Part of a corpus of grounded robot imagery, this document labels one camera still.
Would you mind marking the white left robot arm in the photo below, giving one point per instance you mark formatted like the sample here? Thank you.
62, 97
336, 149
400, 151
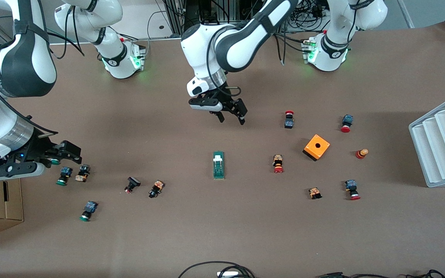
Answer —
238, 42

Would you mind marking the small red orange button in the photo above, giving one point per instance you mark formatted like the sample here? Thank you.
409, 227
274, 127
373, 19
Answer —
361, 153

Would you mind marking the grey ribbed tray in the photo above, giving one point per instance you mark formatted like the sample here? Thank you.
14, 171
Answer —
442, 143

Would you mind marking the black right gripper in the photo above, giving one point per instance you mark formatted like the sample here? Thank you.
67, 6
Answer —
41, 148

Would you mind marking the aluminium rack frame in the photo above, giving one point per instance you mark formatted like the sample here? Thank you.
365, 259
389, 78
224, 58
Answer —
174, 19

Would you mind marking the black button orange block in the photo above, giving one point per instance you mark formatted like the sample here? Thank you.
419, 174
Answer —
156, 189

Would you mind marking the red button black block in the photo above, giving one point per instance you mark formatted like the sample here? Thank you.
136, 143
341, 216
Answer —
289, 119

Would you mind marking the red button blue block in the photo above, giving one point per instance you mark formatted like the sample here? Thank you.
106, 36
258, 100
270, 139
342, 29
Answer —
352, 189
346, 123

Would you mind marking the small orange contact block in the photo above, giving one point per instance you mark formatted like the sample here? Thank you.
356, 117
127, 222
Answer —
315, 192

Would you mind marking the green button blue block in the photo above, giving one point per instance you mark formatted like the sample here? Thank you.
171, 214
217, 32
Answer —
88, 211
64, 175
55, 161

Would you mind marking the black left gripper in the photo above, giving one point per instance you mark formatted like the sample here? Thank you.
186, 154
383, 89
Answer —
225, 99

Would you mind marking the white plug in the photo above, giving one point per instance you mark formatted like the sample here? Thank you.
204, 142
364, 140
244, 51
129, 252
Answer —
228, 274

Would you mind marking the red button yellow block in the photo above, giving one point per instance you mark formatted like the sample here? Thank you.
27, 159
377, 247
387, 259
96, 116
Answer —
278, 163

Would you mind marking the black orange contact block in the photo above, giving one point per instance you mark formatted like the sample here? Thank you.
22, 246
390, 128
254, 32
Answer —
82, 172

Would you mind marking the orange button enclosure box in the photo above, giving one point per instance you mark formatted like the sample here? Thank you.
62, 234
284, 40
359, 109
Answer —
317, 147

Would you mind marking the black square push button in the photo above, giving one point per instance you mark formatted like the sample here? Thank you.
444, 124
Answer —
131, 184

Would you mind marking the green load switch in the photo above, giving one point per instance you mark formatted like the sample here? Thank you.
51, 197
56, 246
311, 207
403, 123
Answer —
218, 166

